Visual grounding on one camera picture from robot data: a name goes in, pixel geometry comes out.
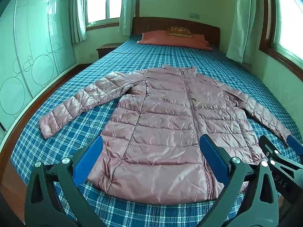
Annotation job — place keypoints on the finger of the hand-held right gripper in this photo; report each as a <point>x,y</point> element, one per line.
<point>278,158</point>
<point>297,146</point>

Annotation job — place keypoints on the dark wooden headboard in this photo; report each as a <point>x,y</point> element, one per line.
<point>203,29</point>

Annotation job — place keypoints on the salmon pink pillow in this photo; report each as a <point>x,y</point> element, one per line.
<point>161,39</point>

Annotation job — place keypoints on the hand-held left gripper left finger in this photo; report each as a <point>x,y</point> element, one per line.
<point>88,160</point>

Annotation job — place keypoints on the bed with blue plaid sheet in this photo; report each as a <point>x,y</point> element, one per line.
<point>165,56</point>

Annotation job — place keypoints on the pink quilted down jacket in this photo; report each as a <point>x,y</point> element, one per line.
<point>165,123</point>

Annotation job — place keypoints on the small brown patterned cushion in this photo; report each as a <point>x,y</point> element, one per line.
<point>179,31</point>

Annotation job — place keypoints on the pale green curtain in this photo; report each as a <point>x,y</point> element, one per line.
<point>79,16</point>
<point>127,7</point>
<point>243,21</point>

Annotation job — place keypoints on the white wardrobe with circle pattern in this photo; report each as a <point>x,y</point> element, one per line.
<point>30,52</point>

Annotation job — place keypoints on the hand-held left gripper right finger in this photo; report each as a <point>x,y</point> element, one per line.
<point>214,163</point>

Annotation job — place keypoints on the wooden framed window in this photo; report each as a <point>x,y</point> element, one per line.
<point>288,28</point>
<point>104,2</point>

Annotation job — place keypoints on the wooden nightstand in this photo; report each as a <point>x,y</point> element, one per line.
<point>106,49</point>

